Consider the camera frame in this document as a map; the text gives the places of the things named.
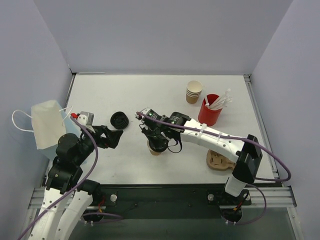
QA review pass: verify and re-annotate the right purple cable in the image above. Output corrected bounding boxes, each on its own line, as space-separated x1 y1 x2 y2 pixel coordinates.
134 111 292 226

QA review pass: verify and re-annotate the white wrapped straws bundle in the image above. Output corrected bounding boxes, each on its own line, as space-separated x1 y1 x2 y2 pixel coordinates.
204 88 233 111

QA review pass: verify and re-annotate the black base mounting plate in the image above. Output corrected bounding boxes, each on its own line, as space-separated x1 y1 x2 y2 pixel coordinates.
80 183 252 224

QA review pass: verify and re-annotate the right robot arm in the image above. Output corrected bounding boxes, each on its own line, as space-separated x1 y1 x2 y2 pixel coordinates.
135 108 263 204

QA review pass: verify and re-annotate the blue paper bag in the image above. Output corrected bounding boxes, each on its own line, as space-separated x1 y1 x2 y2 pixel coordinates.
11 99 88 165

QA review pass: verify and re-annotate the stack of black lids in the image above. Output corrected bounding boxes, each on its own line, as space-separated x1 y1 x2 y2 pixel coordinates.
110 111 129 130

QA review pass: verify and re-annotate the purple cable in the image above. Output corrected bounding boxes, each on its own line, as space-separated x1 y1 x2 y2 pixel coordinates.
17 116 125 240
134 111 292 226

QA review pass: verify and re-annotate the red straw holder cup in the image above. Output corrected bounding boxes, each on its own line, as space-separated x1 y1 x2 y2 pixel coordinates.
197 98 222 127

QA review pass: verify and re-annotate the single black cup lid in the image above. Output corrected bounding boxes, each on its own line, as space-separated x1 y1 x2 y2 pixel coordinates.
147 139 168 153

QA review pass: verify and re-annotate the stack of brown paper cups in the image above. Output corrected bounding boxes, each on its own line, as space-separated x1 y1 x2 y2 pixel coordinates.
185 80 203 104

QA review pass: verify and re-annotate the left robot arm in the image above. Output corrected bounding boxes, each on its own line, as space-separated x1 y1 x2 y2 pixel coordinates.
26 125 124 240

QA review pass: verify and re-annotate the brown pulp cup carrier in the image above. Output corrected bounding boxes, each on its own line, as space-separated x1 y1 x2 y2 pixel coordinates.
206 150 236 171

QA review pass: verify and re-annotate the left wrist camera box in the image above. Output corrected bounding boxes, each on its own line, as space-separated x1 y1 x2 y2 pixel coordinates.
70 111 95 126

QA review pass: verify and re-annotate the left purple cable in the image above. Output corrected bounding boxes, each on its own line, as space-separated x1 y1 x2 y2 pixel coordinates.
17 116 125 240

